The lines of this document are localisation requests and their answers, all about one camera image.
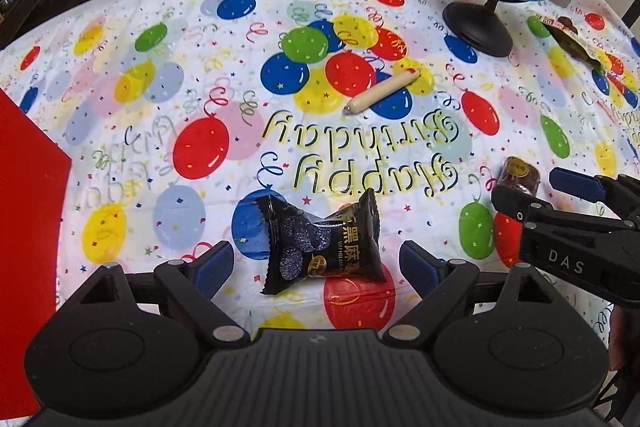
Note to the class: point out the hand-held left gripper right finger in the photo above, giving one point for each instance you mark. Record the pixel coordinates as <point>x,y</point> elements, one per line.
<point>417,268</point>

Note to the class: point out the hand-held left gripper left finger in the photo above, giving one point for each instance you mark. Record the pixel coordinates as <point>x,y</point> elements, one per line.
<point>215,267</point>

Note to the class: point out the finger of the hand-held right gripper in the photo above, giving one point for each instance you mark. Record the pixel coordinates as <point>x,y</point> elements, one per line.
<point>520,202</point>
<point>575,183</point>

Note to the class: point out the dark red candy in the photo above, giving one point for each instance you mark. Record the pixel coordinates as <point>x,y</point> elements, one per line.
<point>520,174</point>

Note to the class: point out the black snack packet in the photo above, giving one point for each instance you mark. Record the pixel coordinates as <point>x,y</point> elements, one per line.
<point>310,247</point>

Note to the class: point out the person's right forearm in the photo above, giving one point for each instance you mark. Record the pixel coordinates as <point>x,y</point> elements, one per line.
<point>625,347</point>

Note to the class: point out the green brown snack packet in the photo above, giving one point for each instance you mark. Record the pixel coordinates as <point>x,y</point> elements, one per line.
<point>575,44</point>

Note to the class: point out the small brown candy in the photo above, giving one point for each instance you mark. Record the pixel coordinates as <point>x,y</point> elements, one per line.
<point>565,23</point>

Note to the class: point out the tan sausage stick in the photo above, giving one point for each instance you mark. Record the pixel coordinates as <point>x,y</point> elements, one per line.
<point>382,92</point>

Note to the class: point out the balloon print tablecloth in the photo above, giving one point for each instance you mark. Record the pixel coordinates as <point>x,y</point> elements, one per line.
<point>200,72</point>

